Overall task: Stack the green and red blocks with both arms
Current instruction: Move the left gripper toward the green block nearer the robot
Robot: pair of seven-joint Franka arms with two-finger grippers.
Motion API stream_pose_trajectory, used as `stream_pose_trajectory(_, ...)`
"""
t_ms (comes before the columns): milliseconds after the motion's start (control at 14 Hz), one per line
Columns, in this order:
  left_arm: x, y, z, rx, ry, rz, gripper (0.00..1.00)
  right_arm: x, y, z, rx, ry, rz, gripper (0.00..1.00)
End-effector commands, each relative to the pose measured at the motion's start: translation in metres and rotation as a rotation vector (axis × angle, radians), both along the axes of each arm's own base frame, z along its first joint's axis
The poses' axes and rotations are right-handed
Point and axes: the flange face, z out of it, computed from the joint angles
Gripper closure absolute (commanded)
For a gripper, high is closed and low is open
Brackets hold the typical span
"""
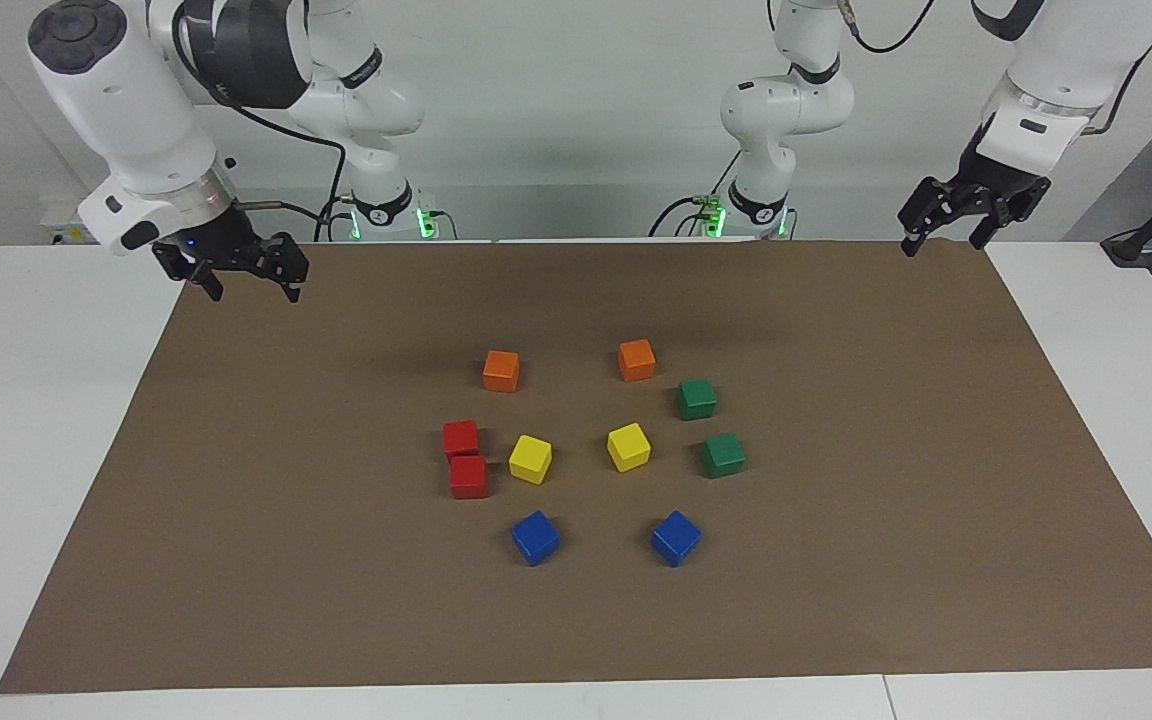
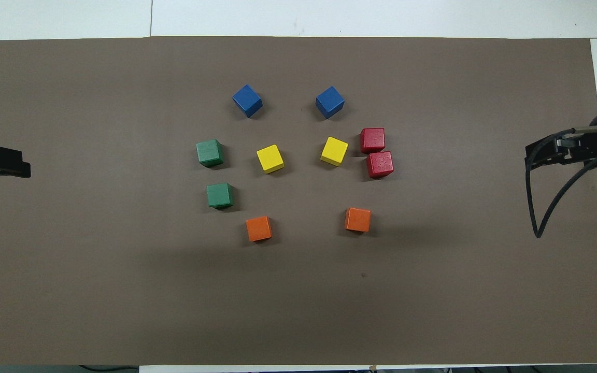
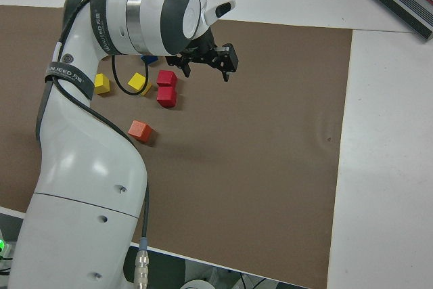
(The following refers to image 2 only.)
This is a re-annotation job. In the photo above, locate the red wooden block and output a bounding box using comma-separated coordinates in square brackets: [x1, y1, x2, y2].
[359, 127, 386, 155]
[366, 151, 395, 180]

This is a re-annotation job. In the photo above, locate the green wooden block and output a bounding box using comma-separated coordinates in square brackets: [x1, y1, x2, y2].
[206, 182, 235, 210]
[196, 139, 225, 168]

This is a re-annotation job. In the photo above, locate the orange wooden block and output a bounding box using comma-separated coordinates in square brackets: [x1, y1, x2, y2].
[345, 207, 372, 233]
[245, 216, 273, 242]

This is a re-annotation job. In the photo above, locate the yellow wooden block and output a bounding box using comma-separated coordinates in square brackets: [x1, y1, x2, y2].
[256, 144, 285, 174]
[320, 136, 349, 167]

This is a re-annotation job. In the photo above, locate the blue wooden block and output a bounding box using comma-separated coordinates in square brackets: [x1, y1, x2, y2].
[232, 84, 264, 119]
[315, 85, 346, 120]

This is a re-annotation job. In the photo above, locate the brown table mat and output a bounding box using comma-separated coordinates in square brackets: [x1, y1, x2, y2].
[0, 35, 597, 366]

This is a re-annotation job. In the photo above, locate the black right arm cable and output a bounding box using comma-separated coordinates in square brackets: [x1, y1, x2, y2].
[525, 126, 597, 239]

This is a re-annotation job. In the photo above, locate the black cable at table edge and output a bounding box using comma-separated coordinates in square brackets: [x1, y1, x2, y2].
[78, 364, 139, 373]

